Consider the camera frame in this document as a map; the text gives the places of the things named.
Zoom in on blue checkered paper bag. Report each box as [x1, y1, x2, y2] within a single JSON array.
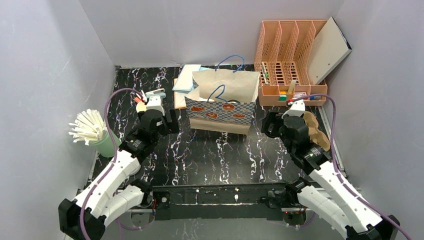
[[185, 66, 261, 135]]

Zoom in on stack of white paper cups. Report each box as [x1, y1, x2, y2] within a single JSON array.
[[135, 101, 147, 113]]

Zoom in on green cup with black lid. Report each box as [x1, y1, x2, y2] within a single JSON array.
[[227, 99, 241, 103]]

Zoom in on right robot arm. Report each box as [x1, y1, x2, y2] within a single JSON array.
[[261, 111, 399, 240]]

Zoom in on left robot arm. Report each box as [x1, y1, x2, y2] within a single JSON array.
[[58, 109, 180, 240]]

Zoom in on green eraser block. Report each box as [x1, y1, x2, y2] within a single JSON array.
[[278, 94, 287, 102]]

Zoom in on red white small box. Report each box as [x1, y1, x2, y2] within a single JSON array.
[[293, 92, 307, 99]]

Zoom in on light blue envelope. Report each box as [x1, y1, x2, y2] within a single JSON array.
[[172, 64, 201, 94]]

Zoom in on green cup of straws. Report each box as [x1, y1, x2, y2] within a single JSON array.
[[68, 109, 121, 158]]

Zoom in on peach desk file organizer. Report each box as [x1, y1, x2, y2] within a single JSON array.
[[254, 20, 328, 107]]

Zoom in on white board binder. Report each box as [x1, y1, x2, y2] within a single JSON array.
[[306, 17, 352, 85]]

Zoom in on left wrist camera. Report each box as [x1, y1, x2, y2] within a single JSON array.
[[146, 95, 165, 116]]

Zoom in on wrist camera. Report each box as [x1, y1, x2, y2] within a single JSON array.
[[281, 99, 306, 119], [146, 95, 165, 116]]

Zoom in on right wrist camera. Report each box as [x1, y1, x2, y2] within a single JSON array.
[[281, 99, 306, 119]]

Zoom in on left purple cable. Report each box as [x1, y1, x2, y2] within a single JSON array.
[[79, 88, 148, 240]]

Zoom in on purple cable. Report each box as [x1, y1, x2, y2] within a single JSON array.
[[288, 93, 413, 240], [79, 88, 148, 240]]

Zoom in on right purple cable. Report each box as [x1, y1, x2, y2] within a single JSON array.
[[288, 93, 413, 240]]

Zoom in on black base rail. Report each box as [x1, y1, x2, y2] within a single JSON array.
[[152, 183, 301, 221]]

